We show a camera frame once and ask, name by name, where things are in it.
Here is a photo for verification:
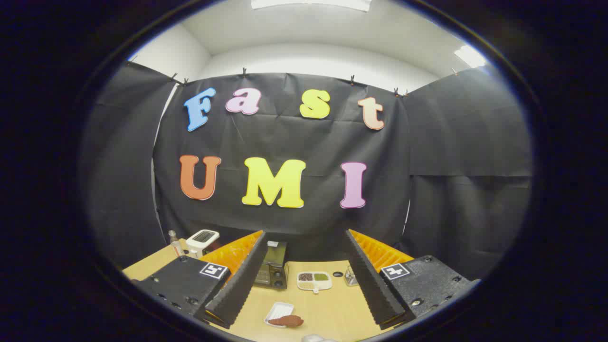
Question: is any small ceiling light panel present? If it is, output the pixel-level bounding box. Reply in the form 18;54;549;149
454;45;489;68

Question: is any white toaster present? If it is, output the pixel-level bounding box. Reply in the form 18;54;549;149
185;229;220;259

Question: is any row of small cloth clips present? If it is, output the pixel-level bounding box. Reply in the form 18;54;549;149
126;56;461;98

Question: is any small clear glass bottle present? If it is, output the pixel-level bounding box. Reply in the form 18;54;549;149
168;230;185;258

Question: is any black backdrop cloth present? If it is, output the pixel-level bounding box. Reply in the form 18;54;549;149
81;61;533;281

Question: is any brown meat steak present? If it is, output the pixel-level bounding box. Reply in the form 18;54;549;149
267;314;304;328

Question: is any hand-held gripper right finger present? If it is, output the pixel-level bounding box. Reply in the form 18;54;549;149
344;229;480;331

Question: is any black toaster oven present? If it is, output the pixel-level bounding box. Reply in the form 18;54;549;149
253;240;289;290

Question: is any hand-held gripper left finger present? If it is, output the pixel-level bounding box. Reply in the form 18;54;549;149
134;230;269;329

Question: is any long ceiling light panel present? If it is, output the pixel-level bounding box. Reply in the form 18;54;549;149
251;0;372;12

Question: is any white divided spice dish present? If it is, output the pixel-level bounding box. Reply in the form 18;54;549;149
297;271;333;294

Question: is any white plastic tray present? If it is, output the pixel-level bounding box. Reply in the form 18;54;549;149
264;302;295;328

